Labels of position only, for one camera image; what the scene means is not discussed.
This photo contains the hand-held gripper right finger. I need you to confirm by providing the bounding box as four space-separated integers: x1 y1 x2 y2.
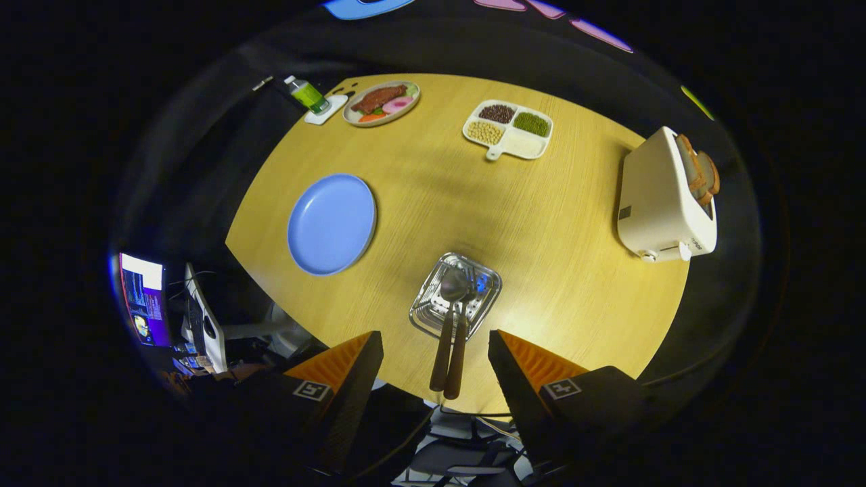
488 329 670 474

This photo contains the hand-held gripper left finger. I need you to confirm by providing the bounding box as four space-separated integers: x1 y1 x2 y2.
196 330 384 477

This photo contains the fork with brown handle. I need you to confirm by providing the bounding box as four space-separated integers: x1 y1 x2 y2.
443 267 482 400

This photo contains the spoon with brown handle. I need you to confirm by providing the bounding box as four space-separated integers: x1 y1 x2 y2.
429 269 470 393

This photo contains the white monitor back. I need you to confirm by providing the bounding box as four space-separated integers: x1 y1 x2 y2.
184 262 229 374

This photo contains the blue round plate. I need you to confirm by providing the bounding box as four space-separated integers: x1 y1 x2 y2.
287 173 378 277

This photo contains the lit computer monitor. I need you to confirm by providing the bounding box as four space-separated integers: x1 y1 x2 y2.
118 252 170 348

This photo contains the white toaster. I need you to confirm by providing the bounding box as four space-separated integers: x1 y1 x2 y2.
616 126 718 263

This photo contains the white divided dish with beans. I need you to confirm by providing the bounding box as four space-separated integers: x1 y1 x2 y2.
462 99 554 162

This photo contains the white square coaster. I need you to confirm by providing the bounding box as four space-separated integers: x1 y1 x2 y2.
304 93 349 126

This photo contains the plate of toy food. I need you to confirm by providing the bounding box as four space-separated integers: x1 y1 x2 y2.
342 81 421 128

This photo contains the green drink bottle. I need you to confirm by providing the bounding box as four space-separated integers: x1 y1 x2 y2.
284 74 332 114

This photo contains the metal wire cutlery basket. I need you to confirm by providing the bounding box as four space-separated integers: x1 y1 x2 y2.
409 252 503 341

